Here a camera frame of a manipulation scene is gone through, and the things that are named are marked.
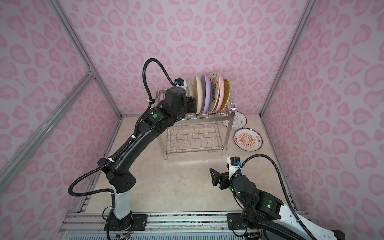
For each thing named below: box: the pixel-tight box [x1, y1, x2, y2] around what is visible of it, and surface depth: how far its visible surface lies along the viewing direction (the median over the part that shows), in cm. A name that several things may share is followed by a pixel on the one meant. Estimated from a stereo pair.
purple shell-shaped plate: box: [200, 74, 211, 114], surface depth 70 cm
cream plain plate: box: [193, 75, 203, 115], surface depth 68 cm
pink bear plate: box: [214, 73, 225, 113], surface depth 69 cm
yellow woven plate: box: [217, 79, 231, 113], surface depth 71 cm
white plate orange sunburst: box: [233, 128, 263, 152], surface depth 106 cm
